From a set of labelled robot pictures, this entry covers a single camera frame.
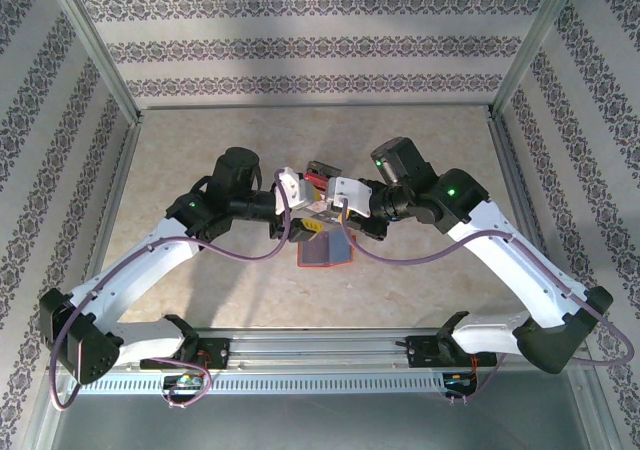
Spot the clear acrylic card stand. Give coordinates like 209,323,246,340
301,158,346,224

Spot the orange card holder wallet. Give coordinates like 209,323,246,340
296,229,357,270

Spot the white pink card mountain print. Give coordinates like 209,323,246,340
312,194,337,223

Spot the small circuit board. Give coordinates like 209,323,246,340
163,373,206,390
443,372,479,389

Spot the grey sheet metal panel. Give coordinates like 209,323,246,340
29,369,614,450

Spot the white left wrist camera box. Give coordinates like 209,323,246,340
273,166,315,210

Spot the metal bracket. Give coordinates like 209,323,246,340
327,175,375,220

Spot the aluminium back frame rail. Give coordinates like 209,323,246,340
137,101,494,112

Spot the aluminium side frame rail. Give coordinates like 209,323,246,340
488,112,569,296
74,112,144,299

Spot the aluminium front frame rail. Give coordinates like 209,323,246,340
47,327,594,371

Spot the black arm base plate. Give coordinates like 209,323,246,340
139,337,231,371
407,334,499,370

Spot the slotted grey cable duct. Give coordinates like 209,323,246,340
67,373,451,396

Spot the aluminium corner post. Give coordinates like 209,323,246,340
38,0,144,126
488,0,586,121

